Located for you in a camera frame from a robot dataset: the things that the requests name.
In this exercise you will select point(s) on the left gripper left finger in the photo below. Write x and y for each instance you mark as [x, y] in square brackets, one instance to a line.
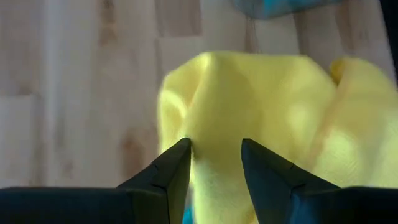
[168, 186]

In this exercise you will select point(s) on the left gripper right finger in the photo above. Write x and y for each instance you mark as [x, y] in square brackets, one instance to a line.
[270, 186]

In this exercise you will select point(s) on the teal microfiber towel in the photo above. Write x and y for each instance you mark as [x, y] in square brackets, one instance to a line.
[187, 216]

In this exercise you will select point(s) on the yellow microfiber towel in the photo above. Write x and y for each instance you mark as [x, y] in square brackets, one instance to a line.
[248, 99]

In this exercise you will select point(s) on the light blue microfiber towel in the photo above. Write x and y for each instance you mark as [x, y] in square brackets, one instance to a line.
[280, 7]

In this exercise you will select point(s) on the black metal table frame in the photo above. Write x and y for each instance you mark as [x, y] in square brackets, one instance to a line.
[391, 31]

